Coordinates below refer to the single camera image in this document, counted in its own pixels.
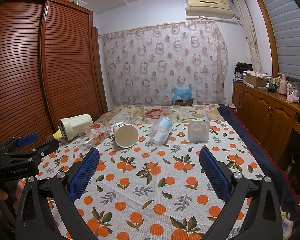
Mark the floral glass cup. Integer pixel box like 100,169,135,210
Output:
79,121,111,147

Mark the white air conditioner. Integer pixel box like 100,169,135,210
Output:
185,0,234,20

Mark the cardboard box on cabinet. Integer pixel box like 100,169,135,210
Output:
244,70,272,88

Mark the brown louvered wardrobe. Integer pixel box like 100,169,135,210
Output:
0,0,108,144

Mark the floral bed sheet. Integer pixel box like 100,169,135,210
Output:
98,104,223,124

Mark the clear plastic measuring cup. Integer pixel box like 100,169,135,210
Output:
148,116,173,144

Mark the orange print tablecloth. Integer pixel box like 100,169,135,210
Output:
22,120,266,240

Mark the dark blue blanket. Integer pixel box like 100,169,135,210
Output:
218,104,300,223

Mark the cream plastic cup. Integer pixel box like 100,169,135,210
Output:
59,114,93,141

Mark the cardboard box blue bag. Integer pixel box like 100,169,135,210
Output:
172,88,193,106

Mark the stack of dark clothes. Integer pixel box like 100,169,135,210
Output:
234,62,253,82

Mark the pink tissue pack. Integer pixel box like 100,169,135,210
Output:
286,90,300,103

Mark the yellow cloth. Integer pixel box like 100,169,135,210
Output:
53,129,63,140

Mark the pink circle lace curtain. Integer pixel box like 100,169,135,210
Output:
103,20,228,106

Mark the pink kettle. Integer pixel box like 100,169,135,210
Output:
279,74,287,95

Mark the grey window blind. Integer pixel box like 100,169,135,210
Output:
262,0,300,80

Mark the tied beige curtain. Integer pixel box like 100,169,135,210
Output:
232,0,262,73

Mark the white paper cup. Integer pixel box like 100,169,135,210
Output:
113,122,139,148

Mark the white square green cup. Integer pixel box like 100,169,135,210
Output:
188,119,210,142

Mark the wooden sideboard cabinet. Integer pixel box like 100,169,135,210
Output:
232,82,300,170

